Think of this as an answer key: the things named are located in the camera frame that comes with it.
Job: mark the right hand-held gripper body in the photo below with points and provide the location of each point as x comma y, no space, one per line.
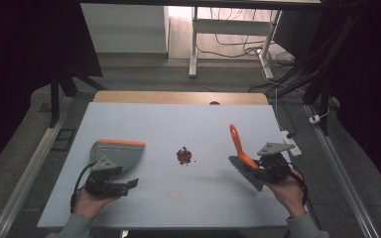
274,167

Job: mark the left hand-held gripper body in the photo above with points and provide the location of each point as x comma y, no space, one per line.
103,180

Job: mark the grey dustpan with orange edge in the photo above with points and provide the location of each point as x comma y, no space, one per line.
122,154

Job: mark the pile of red crumbs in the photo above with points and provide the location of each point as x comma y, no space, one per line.
184,155

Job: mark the person's left hand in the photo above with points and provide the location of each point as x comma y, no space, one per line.
89,203

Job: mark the person's right hand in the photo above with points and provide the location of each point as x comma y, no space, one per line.
287,193

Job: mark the white power strip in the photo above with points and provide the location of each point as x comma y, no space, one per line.
291,143

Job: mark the small white adapter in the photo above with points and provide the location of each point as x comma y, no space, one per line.
315,119

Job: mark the white foam board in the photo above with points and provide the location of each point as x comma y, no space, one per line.
178,129

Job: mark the wooden table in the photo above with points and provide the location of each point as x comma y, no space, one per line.
165,97

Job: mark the black metal stand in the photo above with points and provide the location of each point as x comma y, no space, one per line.
317,79
55,99

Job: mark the dark curtain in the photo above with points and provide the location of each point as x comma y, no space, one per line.
16,66
373,82

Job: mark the white cabinet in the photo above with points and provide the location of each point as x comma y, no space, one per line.
125,28

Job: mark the aluminium floor rail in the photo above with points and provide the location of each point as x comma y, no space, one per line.
29,175
340,178

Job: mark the white desk frame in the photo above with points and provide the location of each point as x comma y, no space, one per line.
231,27

